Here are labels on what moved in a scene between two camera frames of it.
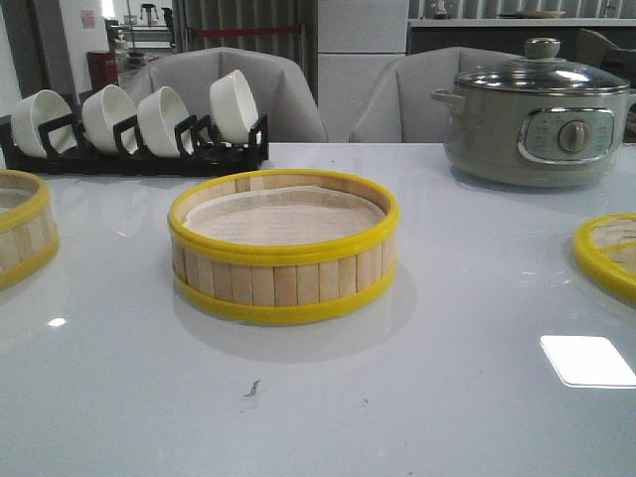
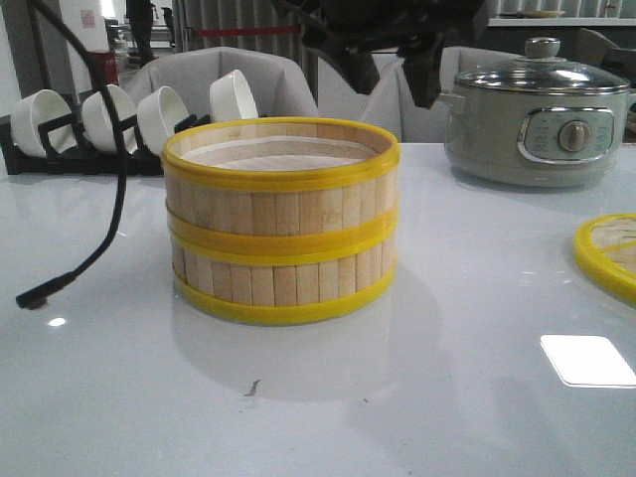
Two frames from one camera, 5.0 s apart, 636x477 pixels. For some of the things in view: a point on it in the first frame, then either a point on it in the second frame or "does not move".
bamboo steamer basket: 282,246 does not move
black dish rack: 60,150 does not move
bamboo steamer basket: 29,234 → 280,185
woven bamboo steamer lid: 605,246 does not move
